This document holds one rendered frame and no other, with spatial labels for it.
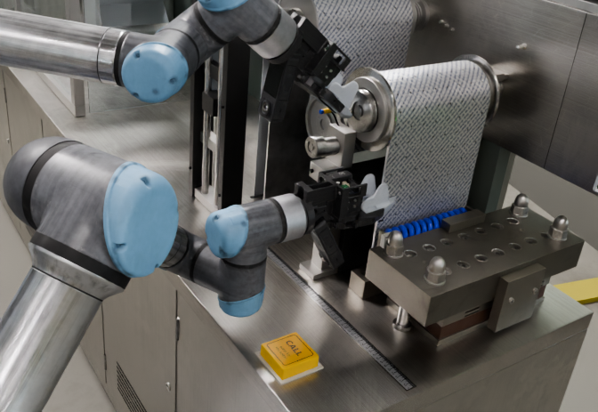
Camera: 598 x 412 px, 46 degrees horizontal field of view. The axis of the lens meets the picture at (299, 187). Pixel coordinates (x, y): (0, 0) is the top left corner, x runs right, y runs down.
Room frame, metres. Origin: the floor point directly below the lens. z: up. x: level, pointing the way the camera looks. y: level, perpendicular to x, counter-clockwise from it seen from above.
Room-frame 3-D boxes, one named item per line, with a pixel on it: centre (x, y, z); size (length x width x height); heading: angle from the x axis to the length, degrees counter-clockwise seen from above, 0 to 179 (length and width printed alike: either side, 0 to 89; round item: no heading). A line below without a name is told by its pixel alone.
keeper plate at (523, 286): (1.03, -0.41, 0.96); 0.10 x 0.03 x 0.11; 126
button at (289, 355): (0.88, -0.01, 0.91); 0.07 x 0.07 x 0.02; 36
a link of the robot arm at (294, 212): (0.99, 0.02, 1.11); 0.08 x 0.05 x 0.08; 36
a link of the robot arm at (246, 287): (0.95, 0.09, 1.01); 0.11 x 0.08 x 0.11; 62
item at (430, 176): (1.18, -0.24, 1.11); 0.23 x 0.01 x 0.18; 126
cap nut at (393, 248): (1.04, -0.18, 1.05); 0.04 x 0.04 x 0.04
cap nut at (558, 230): (1.16, -0.50, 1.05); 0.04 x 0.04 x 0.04
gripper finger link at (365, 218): (1.05, -0.11, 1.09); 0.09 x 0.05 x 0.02; 125
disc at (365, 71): (1.15, -0.11, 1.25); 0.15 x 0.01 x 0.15; 36
